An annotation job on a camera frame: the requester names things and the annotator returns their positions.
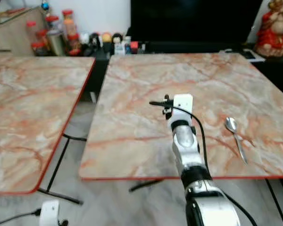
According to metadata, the silver metal spoon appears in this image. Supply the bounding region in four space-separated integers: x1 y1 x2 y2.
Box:
225 116 248 165

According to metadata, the small blue bottle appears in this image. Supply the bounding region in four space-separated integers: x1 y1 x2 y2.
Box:
124 36 132 54

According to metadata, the dark-haired small doll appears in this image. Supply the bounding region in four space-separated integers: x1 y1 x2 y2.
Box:
112 32 124 44

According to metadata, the black flat screen television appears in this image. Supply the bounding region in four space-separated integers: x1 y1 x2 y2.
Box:
130 0 264 44

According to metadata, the yellow-headed small doll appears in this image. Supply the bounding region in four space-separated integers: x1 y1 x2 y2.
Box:
101 32 113 46

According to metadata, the black small figurine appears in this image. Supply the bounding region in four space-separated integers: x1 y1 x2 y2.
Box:
89 32 101 48

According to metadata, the white flat device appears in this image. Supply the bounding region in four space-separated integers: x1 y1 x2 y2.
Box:
240 48 266 63

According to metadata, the small red jar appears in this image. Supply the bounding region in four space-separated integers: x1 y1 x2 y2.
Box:
67 40 81 57

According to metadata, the tall red-lidded orange jar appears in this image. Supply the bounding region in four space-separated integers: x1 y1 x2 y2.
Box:
61 9 77 42

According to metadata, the silver metal can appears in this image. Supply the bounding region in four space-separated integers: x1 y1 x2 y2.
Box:
47 29 66 57

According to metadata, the red and gold figurine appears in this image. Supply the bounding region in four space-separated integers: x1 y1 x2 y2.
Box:
254 0 283 58

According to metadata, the small red-lidded low jar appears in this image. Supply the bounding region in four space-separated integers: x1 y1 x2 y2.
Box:
31 41 47 57

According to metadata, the red-lidded clear jar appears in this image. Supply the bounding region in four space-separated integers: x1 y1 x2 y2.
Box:
45 15 60 32

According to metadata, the slim red-lidded jar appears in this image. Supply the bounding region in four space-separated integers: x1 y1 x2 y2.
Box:
25 21 39 44

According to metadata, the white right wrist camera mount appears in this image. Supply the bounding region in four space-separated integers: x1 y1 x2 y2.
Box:
171 94 193 122

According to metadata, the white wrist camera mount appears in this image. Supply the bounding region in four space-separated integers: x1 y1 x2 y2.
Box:
40 200 61 226
171 94 193 122

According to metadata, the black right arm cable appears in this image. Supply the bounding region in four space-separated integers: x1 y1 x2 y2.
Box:
170 105 209 171

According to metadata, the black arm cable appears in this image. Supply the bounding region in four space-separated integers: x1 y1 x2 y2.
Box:
1 209 42 226
170 105 209 171

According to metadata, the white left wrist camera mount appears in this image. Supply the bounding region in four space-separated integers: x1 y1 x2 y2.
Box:
40 200 61 226

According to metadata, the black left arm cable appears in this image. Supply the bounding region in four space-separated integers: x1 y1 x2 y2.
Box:
1 209 42 226

